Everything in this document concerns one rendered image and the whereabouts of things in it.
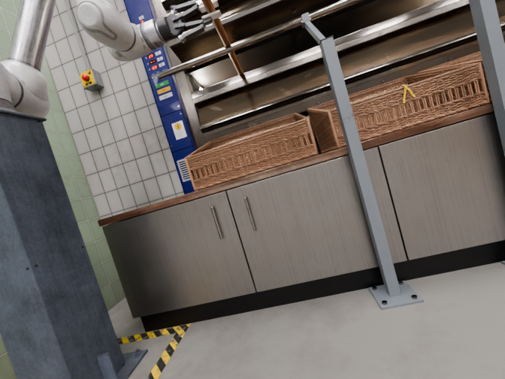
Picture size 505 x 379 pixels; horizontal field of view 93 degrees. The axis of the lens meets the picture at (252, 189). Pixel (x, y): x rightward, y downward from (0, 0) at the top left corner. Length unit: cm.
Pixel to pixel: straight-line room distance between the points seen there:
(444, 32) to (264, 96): 100
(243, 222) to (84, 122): 142
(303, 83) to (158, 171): 107
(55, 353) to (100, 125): 135
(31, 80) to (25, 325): 90
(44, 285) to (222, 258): 59
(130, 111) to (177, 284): 117
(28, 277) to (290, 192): 89
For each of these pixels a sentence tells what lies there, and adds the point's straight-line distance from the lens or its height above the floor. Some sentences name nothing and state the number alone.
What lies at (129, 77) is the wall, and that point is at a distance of 190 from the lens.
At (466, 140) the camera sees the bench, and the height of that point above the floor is 48.
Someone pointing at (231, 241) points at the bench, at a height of 34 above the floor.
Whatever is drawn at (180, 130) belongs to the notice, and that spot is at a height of 97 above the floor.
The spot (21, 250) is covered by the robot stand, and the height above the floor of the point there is 56.
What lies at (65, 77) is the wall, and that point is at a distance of 219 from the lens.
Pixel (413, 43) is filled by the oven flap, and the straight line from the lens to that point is 176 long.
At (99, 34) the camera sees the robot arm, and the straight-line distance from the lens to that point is 99.
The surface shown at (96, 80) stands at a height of 143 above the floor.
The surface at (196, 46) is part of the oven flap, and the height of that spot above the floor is 138.
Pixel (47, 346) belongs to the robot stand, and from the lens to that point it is 109.
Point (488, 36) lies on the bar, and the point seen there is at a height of 78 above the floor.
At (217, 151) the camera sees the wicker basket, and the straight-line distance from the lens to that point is 104.
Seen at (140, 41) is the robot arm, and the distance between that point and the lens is 111.
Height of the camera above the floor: 58
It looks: 3 degrees down
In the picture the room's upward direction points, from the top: 17 degrees counter-clockwise
